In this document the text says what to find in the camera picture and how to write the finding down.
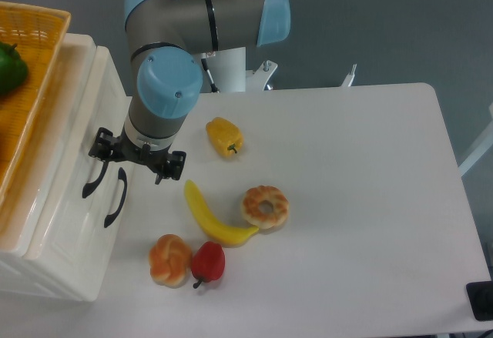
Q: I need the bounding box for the black top drawer handle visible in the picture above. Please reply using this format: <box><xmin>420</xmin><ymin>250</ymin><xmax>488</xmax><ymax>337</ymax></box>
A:
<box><xmin>82</xmin><ymin>161</ymin><xmax>109</xmax><ymax>199</ymax></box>

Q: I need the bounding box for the black lower drawer handle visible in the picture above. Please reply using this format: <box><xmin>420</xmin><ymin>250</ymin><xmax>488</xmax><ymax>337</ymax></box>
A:
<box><xmin>103</xmin><ymin>167</ymin><xmax>128</xmax><ymax>229</ymax></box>

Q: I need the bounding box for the white plastic drawer cabinet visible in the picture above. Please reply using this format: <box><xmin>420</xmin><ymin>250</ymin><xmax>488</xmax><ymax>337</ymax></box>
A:
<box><xmin>1</xmin><ymin>34</ymin><xmax>133</xmax><ymax>301</ymax></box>

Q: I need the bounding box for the red toy bell pepper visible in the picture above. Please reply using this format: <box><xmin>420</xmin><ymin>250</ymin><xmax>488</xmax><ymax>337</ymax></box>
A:
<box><xmin>191</xmin><ymin>241</ymin><xmax>226</xmax><ymax>289</ymax></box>

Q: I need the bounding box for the black device at table corner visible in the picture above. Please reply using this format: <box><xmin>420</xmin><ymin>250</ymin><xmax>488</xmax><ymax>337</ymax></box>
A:
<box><xmin>466</xmin><ymin>281</ymin><xmax>493</xmax><ymax>321</ymax></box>

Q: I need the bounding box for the orange woven plastic basket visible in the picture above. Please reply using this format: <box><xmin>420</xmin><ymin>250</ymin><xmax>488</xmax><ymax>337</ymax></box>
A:
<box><xmin>1</xmin><ymin>2</ymin><xmax>71</xmax><ymax>198</ymax></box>

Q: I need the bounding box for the yellow toy bell pepper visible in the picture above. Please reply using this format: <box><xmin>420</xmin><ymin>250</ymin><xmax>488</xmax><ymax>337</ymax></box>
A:
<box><xmin>206</xmin><ymin>117</ymin><xmax>244</xmax><ymax>159</ymax></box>

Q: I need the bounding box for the yellow toy banana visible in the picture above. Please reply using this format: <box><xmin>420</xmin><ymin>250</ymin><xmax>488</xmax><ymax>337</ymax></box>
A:
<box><xmin>184</xmin><ymin>180</ymin><xmax>260</xmax><ymax>247</ymax></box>

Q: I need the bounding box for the green toy bell pepper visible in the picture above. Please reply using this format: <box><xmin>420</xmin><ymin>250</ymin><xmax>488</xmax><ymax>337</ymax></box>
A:
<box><xmin>1</xmin><ymin>42</ymin><xmax>29</xmax><ymax>95</ymax></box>

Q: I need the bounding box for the toy knotted bread roll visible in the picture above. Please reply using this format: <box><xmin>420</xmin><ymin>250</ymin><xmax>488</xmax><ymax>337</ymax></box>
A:
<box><xmin>148</xmin><ymin>234</ymin><xmax>193</xmax><ymax>288</ymax></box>

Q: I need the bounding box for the black drawer handle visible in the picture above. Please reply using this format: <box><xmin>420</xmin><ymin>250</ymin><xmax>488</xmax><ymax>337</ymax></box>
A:
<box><xmin>103</xmin><ymin>167</ymin><xmax>128</xmax><ymax>229</ymax></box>
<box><xmin>82</xmin><ymin>161</ymin><xmax>109</xmax><ymax>199</ymax></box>

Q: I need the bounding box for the white frame at right edge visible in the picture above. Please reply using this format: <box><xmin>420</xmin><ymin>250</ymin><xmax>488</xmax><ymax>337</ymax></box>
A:
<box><xmin>458</xmin><ymin>104</ymin><xmax>492</xmax><ymax>176</ymax></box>

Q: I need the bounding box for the toy bagel bread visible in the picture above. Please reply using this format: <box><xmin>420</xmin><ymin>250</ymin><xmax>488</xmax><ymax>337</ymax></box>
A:
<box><xmin>240</xmin><ymin>186</ymin><xmax>290</xmax><ymax>229</ymax></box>

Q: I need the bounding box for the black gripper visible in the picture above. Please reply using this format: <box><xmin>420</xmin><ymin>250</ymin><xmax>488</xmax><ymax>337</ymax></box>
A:
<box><xmin>89</xmin><ymin>127</ymin><xmax>186</xmax><ymax>185</ymax></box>

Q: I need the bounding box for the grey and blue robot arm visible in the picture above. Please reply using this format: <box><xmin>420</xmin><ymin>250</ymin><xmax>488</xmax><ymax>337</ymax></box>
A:
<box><xmin>89</xmin><ymin>0</ymin><xmax>291</xmax><ymax>180</ymax></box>

